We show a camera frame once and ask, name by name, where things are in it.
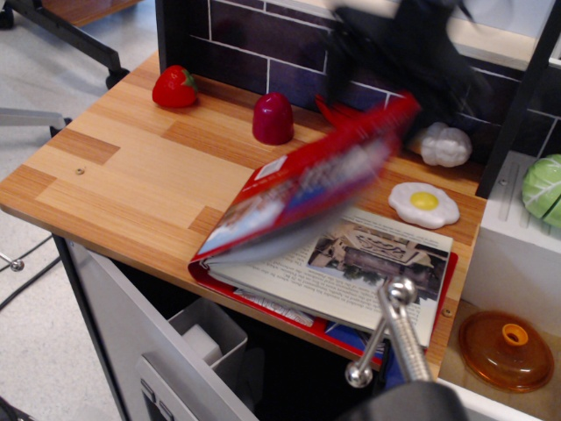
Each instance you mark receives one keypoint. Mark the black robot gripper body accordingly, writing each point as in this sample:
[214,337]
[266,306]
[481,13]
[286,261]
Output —
[411,51]

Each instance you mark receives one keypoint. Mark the red hardcover book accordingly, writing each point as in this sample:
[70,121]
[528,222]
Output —
[294,238]

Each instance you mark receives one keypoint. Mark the grey open cabinet door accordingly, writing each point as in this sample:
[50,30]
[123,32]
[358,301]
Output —
[153,373]

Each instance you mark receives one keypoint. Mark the red toy chili pepper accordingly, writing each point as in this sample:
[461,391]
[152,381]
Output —
[337,114]

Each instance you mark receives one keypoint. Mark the white toy garlic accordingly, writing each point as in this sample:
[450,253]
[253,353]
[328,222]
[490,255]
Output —
[441,145]

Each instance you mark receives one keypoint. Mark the toy fried egg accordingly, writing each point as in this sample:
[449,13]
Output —
[424,205]

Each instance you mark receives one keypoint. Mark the dark red toy dome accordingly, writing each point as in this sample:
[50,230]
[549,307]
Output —
[273,122]

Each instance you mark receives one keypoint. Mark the green toy cabbage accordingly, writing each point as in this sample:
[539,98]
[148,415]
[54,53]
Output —
[541,189]

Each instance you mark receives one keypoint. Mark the red toy strawberry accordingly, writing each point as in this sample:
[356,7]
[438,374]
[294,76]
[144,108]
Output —
[175,88]

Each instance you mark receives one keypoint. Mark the orange transparent pot lid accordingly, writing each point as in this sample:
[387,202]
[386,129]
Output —
[506,351]

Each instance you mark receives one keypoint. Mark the black chair base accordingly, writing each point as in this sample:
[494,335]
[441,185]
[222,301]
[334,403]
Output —
[65,20]

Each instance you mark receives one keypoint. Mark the grey plastic bin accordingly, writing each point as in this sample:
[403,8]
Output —
[214,337]

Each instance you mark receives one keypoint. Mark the black vertical post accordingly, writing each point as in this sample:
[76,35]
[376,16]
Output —
[538,64]

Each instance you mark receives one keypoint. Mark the metal clamp screw handle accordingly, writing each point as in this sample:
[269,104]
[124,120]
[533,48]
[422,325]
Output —
[394,298]

